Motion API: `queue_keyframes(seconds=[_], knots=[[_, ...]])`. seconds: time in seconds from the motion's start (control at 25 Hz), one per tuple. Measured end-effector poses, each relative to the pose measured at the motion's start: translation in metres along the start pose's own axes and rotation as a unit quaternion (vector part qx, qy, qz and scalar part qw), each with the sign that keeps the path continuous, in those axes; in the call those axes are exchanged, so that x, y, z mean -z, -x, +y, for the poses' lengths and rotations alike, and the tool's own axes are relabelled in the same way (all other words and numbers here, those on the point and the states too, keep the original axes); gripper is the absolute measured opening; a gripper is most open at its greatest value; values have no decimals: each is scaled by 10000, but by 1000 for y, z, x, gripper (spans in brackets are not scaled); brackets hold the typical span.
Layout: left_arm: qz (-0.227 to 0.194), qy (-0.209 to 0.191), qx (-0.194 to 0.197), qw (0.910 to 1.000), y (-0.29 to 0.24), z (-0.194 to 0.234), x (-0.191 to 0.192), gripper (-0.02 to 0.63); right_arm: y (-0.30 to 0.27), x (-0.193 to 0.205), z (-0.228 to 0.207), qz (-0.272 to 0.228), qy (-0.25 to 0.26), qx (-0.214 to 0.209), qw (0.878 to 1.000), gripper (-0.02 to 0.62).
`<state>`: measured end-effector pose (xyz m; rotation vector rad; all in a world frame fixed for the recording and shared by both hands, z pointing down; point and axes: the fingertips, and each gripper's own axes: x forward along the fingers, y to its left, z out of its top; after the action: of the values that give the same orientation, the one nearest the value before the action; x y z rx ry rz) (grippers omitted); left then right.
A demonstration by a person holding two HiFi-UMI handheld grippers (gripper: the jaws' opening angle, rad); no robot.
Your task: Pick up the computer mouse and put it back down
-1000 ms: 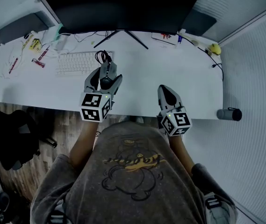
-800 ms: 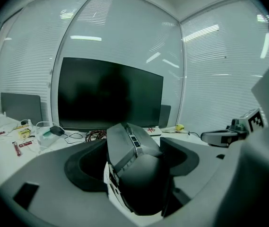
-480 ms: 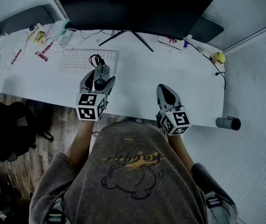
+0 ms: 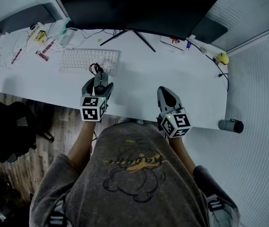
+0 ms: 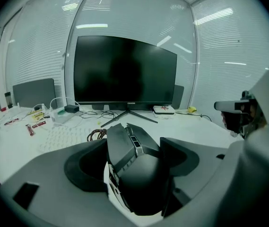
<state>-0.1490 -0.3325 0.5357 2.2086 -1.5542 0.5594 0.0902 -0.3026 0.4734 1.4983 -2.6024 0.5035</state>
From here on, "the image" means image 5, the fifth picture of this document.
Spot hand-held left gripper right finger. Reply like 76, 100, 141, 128
159, 137, 232, 220

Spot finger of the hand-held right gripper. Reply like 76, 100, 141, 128
214, 100, 243, 114

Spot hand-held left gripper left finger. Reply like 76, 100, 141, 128
0, 138, 130, 226

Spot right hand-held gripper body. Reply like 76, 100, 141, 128
220, 90, 267, 140

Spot black mouse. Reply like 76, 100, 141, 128
103, 122, 174, 217

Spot white window blinds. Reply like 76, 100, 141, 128
191, 0, 269, 127

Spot dark grey partition panel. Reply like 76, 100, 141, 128
172, 84, 185, 110

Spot white keyboard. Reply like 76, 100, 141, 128
39, 125, 95, 152

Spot white box with red print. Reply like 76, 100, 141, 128
153, 105, 176, 115

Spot yellow snack packet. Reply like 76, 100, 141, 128
28, 110, 46, 121

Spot black power adapter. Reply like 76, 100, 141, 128
64, 104, 80, 114

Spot wide grey partition panel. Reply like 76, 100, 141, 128
12, 78, 56, 109

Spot dark tumbler cup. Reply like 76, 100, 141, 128
4, 91, 14, 109

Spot black computer monitor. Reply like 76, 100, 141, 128
73, 35, 178, 128

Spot black plug cable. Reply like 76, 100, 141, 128
175, 111, 213, 123

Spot braided coiled cable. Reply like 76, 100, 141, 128
87, 128, 108, 142

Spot black monitor cable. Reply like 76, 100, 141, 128
79, 110, 116, 121

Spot white charging cable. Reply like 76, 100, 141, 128
49, 96, 81, 111

